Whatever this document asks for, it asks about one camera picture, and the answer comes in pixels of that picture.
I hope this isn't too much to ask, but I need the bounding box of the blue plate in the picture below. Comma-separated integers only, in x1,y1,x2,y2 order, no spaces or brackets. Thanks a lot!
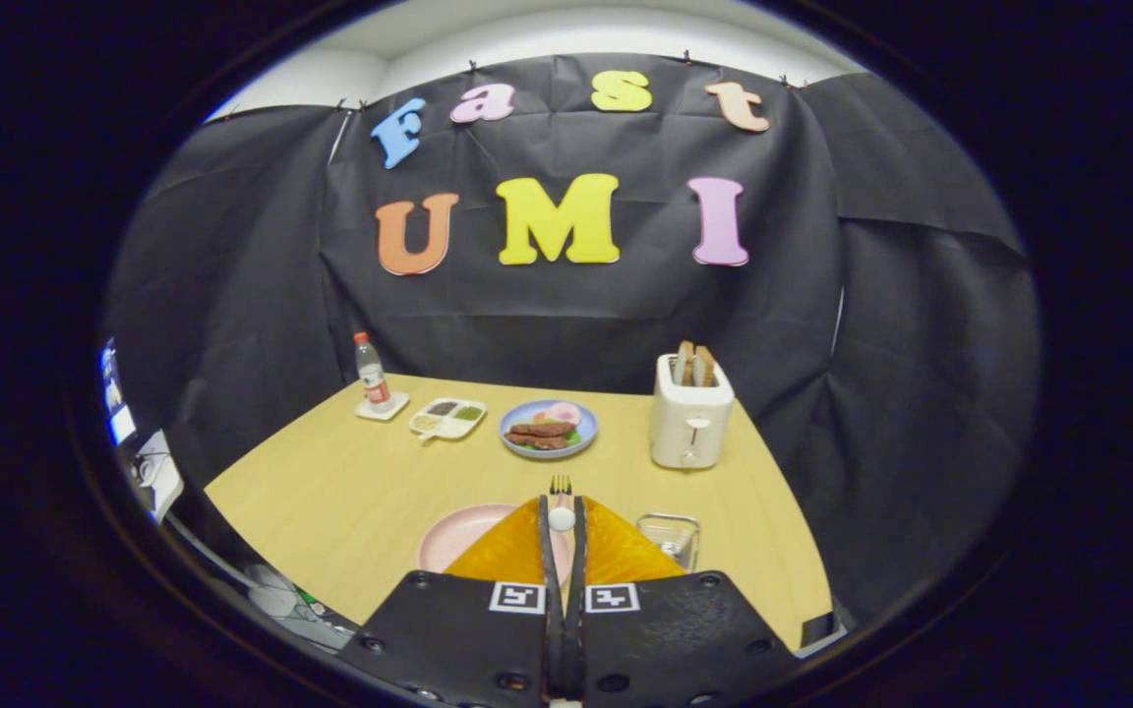
499,399,599,460

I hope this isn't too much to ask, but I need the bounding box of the metal wire basket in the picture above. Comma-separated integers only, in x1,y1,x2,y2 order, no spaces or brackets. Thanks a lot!
636,512,701,573

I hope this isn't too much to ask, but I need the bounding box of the white toaster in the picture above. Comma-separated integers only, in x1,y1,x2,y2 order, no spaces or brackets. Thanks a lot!
650,353,736,470

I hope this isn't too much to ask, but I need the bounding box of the small white square coaster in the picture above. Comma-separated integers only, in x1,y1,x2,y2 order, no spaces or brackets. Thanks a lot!
354,391,411,422

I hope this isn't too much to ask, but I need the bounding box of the pink plate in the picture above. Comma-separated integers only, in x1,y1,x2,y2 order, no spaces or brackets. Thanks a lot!
417,503,528,575

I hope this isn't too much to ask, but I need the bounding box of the fork with red checked handle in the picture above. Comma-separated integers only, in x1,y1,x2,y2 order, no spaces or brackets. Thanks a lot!
548,476,577,534

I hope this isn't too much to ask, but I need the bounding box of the clear water bottle red label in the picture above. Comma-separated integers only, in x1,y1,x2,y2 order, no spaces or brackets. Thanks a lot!
352,331,393,412

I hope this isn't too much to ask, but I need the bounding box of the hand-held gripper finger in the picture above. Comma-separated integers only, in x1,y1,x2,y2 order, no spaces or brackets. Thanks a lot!
340,497,567,708
566,495,804,708

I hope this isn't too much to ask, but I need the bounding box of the white divided seasoning tray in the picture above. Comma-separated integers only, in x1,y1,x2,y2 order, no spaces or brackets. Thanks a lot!
408,397,488,443

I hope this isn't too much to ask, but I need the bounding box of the white device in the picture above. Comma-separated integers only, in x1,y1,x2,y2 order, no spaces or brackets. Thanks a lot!
134,430,184,524

